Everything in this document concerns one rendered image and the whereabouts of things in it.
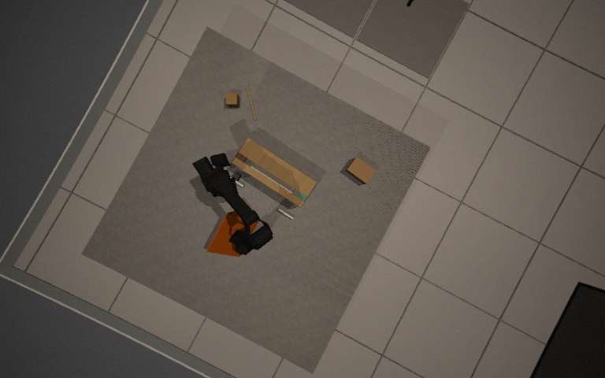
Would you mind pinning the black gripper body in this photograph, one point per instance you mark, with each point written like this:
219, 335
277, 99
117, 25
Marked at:
219, 160

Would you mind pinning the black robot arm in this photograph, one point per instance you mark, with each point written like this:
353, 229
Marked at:
218, 183

